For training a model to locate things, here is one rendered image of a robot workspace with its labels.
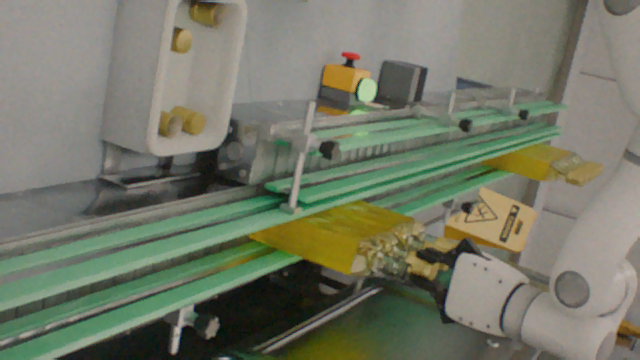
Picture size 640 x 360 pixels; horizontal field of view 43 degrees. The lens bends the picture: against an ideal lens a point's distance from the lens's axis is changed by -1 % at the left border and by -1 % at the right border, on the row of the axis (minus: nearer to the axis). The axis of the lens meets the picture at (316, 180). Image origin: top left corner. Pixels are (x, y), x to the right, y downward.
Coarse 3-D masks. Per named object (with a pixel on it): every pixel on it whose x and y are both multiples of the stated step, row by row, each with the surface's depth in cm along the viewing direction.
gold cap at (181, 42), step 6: (174, 30) 111; (180, 30) 111; (186, 30) 111; (174, 36) 110; (180, 36) 110; (186, 36) 111; (174, 42) 110; (180, 42) 111; (186, 42) 112; (174, 48) 111; (180, 48) 111; (186, 48) 112
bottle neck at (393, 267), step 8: (384, 256) 119; (376, 264) 119; (384, 264) 118; (392, 264) 118; (400, 264) 117; (408, 264) 117; (384, 272) 119; (392, 272) 118; (400, 272) 117; (408, 272) 119; (400, 280) 118
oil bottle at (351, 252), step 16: (288, 224) 124; (304, 224) 122; (320, 224) 123; (336, 224) 125; (272, 240) 125; (288, 240) 124; (304, 240) 123; (320, 240) 121; (336, 240) 120; (352, 240) 119; (368, 240) 120; (304, 256) 123; (320, 256) 122; (336, 256) 120; (352, 256) 119; (368, 256) 118; (352, 272) 119; (368, 272) 119
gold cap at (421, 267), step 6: (414, 252) 123; (408, 258) 122; (414, 258) 122; (420, 258) 122; (414, 264) 122; (420, 264) 121; (426, 264) 121; (432, 264) 121; (438, 264) 123; (414, 270) 122; (420, 270) 121; (426, 270) 121; (432, 270) 121; (420, 276) 122; (426, 276) 121; (432, 276) 122
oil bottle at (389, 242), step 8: (320, 216) 128; (328, 216) 129; (336, 216) 130; (344, 216) 131; (344, 224) 126; (352, 224) 127; (360, 224) 128; (368, 224) 129; (368, 232) 125; (376, 232) 125; (384, 232) 126; (384, 240) 124; (392, 240) 125; (384, 248) 123; (392, 248) 124
